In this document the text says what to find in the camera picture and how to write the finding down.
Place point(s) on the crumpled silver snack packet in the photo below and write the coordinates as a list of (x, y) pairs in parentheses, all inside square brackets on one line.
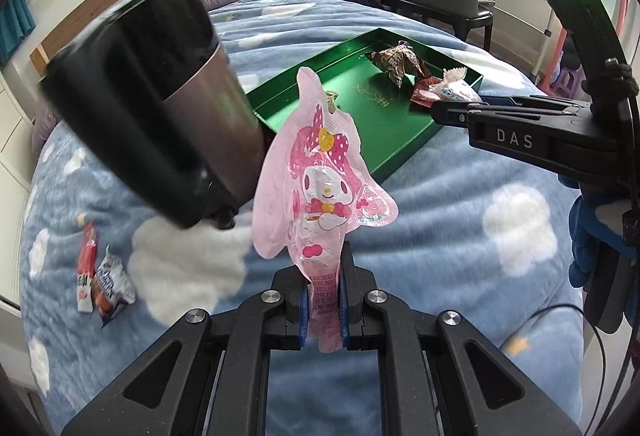
[(112, 288)]

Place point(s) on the person's right hand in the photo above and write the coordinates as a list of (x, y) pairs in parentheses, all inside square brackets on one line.
[(585, 231)]

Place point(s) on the purple stool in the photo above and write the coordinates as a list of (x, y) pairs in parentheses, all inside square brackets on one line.
[(570, 79)]

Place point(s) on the blue cloud print blanket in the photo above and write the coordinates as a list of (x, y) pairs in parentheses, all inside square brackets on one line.
[(450, 176)]

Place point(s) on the red and white stick packet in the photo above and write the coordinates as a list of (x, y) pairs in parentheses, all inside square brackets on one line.
[(86, 261)]

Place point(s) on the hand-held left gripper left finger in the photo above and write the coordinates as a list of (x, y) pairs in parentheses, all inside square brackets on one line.
[(302, 316)]

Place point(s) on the brown crinkled snack packet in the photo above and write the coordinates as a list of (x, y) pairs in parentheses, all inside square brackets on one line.
[(395, 58)]

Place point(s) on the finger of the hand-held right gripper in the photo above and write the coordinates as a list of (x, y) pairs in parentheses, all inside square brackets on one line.
[(450, 112), (530, 100)]

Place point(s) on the white candy packet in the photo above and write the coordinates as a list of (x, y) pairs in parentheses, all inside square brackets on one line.
[(455, 90)]

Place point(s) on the white wardrobe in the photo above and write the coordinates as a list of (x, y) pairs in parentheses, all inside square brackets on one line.
[(12, 140)]

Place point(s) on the pink cartoon rabbit snack packet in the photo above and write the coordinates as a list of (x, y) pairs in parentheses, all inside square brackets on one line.
[(325, 176)]

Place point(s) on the green metal tray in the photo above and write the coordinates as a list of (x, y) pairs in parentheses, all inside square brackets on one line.
[(350, 115)]

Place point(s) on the teal curtain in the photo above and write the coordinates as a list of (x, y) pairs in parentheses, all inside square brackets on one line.
[(15, 20)]

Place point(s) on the red spicy strip snack packet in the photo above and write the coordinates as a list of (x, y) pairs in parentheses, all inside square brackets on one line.
[(422, 96)]

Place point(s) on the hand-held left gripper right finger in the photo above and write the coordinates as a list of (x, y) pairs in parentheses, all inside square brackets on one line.
[(342, 316)]

